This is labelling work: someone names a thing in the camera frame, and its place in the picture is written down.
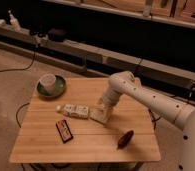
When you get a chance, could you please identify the white sponge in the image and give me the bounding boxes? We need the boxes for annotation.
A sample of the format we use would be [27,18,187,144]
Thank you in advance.
[90,108,109,124]

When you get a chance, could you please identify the white plastic bottle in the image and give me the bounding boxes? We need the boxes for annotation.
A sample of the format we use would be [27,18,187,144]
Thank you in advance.
[56,104,89,119]

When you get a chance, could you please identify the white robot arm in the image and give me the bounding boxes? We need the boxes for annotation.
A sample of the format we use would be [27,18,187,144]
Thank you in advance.
[101,71,195,171]

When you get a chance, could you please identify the dark red oblong object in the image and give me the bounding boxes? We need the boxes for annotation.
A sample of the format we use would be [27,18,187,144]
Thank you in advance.
[118,130,134,149]

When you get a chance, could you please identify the green plate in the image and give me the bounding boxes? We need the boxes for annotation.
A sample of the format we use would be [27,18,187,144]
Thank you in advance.
[36,75,66,98]

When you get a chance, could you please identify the red black candy bar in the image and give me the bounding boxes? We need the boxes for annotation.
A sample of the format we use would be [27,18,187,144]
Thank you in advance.
[56,120,73,143]

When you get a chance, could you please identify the wooden table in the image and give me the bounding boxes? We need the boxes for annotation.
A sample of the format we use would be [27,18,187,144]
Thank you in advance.
[10,78,161,163]

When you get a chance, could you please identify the white cup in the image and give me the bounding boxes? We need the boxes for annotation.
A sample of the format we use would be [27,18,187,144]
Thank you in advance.
[39,74,56,93]

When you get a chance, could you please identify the black device on ledge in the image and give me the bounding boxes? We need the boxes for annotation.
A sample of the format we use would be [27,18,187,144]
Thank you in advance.
[48,28,66,42]

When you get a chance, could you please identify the white spray bottle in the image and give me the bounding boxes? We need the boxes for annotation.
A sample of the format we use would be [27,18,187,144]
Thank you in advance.
[8,11,21,31]

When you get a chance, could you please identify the black floor cable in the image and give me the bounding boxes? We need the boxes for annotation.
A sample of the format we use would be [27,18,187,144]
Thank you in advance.
[0,44,39,76]

